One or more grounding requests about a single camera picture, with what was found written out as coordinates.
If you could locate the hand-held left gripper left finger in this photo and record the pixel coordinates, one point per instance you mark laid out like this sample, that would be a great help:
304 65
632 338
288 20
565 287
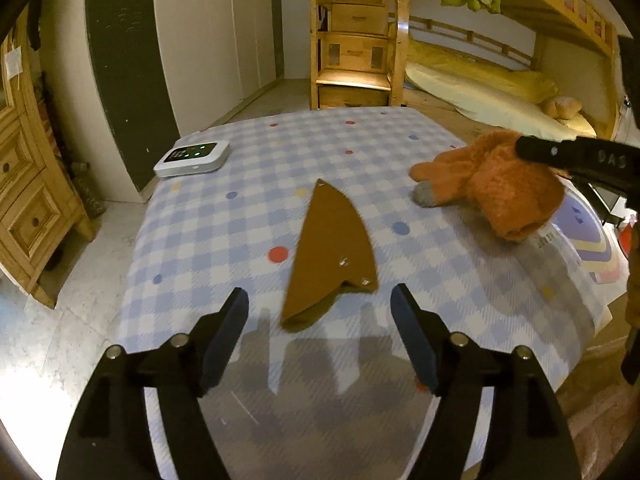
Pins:
227 340

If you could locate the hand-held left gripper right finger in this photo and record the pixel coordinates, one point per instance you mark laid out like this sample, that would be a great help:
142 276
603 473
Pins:
415 340

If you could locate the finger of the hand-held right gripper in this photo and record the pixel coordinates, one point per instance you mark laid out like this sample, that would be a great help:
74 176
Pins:
575 156
607 200

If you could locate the orange plush glove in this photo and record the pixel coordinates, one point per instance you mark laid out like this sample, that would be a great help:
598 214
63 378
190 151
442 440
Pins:
500 185

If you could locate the brown triangular cloth piece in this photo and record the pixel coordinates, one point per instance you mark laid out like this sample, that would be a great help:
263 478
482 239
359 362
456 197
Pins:
330 240

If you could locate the rainbow rug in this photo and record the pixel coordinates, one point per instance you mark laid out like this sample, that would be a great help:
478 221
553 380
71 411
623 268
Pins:
587 232

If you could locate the beige stuffed toy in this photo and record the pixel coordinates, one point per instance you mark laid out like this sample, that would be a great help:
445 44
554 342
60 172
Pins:
562 107

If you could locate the wooden bunk bed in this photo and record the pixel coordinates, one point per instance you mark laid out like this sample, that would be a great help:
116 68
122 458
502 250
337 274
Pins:
560 15

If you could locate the yellow bedding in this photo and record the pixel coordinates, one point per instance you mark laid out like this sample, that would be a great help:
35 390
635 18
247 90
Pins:
480 90

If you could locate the blue checkered tablecloth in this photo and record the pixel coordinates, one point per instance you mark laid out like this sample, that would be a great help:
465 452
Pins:
225 220

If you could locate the white device with green lights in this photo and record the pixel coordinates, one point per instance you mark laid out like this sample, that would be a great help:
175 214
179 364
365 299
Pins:
192 157

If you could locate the camouflage bag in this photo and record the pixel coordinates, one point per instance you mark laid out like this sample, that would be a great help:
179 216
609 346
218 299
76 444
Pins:
89 195

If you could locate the wooden stair drawers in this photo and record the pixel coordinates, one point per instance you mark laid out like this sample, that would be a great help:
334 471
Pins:
357 50

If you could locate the wooden cabinet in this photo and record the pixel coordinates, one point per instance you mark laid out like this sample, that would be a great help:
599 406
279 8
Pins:
30 200

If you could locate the striped long bag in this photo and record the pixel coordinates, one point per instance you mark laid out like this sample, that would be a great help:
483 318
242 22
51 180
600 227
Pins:
54 130

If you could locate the dark wardrobe panel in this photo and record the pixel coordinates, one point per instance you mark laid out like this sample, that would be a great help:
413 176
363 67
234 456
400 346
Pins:
130 85

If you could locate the white wardrobe with round holes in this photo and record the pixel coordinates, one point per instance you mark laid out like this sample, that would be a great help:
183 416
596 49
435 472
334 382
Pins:
210 35

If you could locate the white paper note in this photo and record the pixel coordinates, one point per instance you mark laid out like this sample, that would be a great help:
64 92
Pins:
12 62

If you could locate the black hanging bag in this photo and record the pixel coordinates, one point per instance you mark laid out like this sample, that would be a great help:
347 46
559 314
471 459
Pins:
34 25

